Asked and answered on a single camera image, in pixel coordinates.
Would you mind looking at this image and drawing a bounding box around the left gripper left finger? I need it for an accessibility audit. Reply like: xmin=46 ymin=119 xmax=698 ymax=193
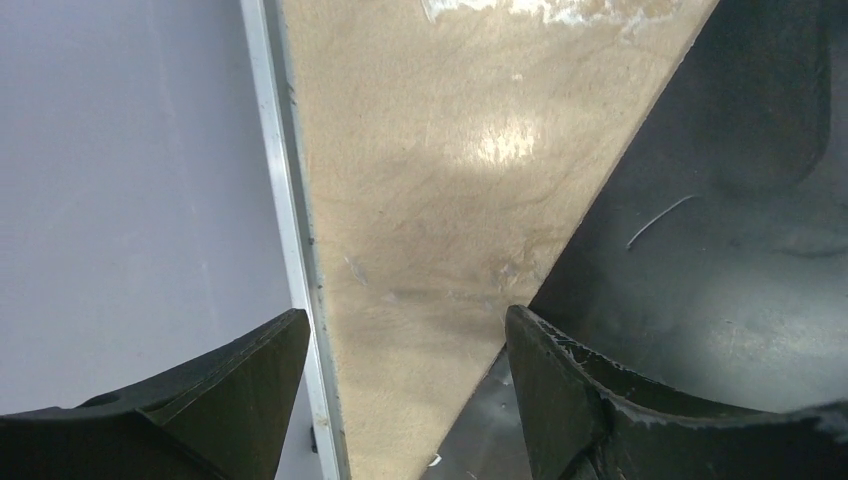
xmin=1 ymin=309 xmax=311 ymax=479

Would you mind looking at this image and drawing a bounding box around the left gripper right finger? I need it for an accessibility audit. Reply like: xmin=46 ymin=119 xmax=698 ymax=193
xmin=505 ymin=305 xmax=847 ymax=479

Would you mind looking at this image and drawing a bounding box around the landscape photo print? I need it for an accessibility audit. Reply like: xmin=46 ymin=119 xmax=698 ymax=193
xmin=420 ymin=0 xmax=848 ymax=480

